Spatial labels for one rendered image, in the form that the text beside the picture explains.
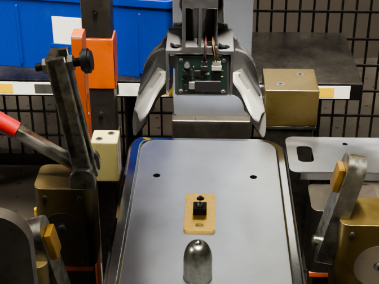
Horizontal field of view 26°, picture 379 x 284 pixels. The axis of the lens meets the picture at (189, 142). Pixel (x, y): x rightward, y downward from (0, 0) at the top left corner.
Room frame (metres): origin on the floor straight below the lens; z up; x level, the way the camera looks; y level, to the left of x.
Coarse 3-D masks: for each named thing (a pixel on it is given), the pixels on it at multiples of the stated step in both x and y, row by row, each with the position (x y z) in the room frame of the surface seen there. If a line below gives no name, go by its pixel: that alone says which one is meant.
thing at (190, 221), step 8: (192, 200) 0.88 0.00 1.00; (208, 200) 0.88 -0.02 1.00; (192, 208) 0.86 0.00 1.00; (200, 208) 0.84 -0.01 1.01; (208, 208) 0.86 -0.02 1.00; (184, 216) 0.84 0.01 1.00; (192, 216) 0.84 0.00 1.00; (200, 216) 0.84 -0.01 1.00; (208, 216) 0.84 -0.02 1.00; (184, 224) 0.82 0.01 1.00; (192, 224) 0.82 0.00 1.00; (200, 224) 0.83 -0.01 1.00; (208, 224) 0.82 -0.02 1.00; (192, 232) 0.81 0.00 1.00; (200, 232) 0.81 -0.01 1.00; (208, 232) 0.81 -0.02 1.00
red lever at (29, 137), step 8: (0, 112) 0.86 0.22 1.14; (0, 120) 0.85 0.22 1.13; (8, 120) 0.85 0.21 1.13; (0, 128) 0.85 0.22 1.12; (8, 128) 0.85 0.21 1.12; (16, 128) 0.85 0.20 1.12; (24, 128) 0.86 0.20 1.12; (8, 136) 0.85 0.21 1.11; (16, 136) 0.85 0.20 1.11; (24, 136) 0.85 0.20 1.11; (32, 136) 0.85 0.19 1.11; (40, 136) 0.86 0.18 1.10; (32, 144) 0.85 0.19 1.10; (40, 144) 0.85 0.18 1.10; (48, 144) 0.85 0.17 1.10; (40, 152) 0.85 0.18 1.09; (48, 152) 0.85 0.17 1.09; (56, 152) 0.85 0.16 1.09; (64, 152) 0.86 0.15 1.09; (56, 160) 0.85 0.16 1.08; (64, 160) 0.85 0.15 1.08
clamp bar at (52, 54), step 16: (64, 48) 0.87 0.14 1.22; (48, 64) 0.84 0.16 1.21; (64, 64) 0.84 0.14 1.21; (80, 64) 0.85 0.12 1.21; (64, 80) 0.84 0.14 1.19; (64, 96) 0.84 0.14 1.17; (80, 96) 0.87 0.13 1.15; (64, 112) 0.84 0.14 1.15; (80, 112) 0.87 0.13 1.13; (64, 128) 0.84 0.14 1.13; (80, 128) 0.84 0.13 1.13; (80, 144) 0.84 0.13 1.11; (80, 160) 0.84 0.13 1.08
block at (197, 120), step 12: (180, 120) 1.10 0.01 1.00; (192, 120) 1.10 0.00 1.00; (204, 120) 1.10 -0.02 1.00; (216, 120) 1.10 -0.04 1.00; (228, 120) 1.10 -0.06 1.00; (240, 120) 1.10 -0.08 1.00; (180, 132) 1.10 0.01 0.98; (192, 132) 1.10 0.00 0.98; (204, 132) 1.10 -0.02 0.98; (216, 132) 1.10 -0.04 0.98; (228, 132) 1.10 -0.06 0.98; (240, 132) 1.10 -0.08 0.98
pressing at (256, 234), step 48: (144, 144) 1.03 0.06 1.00; (192, 144) 1.03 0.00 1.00; (240, 144) 1.03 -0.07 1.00; (144, 192) 0.90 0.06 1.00; (192, 192) 0.90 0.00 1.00; (240, 192) 0.90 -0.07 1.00; (288, 192) 0.91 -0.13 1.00; (144, 240) 0.80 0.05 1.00; (192, 240) 0.80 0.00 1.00; (240, 240) 0.80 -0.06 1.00; (288, 240) 0.80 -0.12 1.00
